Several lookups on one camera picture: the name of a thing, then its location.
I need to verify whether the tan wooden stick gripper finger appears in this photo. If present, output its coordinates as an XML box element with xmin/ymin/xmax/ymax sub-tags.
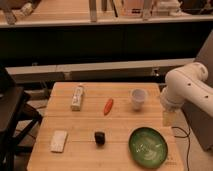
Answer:
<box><xmin>163</xmin><ymin>111</ymin><xmax>176</xmax><ymax>126</ymax></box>

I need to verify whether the black eraser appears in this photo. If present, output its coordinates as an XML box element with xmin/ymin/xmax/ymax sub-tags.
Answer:
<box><xmin>94</xmin><ymin>132</ymin><xmax>105</xmax><ymax>145</ymax></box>

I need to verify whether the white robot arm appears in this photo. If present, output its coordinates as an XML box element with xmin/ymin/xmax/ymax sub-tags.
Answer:
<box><xmin>159</xmin><ymin>62</ymin><xmax>213</xmax><ymax>126</ymax></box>

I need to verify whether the green plate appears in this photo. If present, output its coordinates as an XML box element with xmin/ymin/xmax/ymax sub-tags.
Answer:
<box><xmin>128</xmin><ymin>127</ymin><xmax>168</xmax><ymax>169</ymax></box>

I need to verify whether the white plastic cup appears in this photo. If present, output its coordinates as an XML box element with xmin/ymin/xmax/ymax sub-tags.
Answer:
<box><xmin>130</xmin><ymin>89</ymin><xmax>147</xmax><ymax>111</ymax></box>

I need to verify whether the orange carrot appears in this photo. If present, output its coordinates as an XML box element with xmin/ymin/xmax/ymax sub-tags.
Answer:
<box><xmin>104</xmin><ymin>98</ymin><xmax>114</xmax><ymax>115</ymax></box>

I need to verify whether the white sponge block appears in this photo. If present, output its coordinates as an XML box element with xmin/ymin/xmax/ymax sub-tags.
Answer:
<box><xmin>50</xmin><ymin>130</ymin><xmax>68</xmax><ymax>153</ymax></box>

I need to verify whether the black chair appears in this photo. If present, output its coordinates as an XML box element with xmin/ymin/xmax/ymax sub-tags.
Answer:
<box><xmin>0</xmin><ymin>64</ymin><xmax>42</xmax><ymax>171</ymax></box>

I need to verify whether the black cable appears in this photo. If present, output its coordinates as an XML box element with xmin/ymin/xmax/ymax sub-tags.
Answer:
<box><xmin>171</xmin><ymin>125</ymin><xmax>192</xmax><ymax>171</ymax></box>

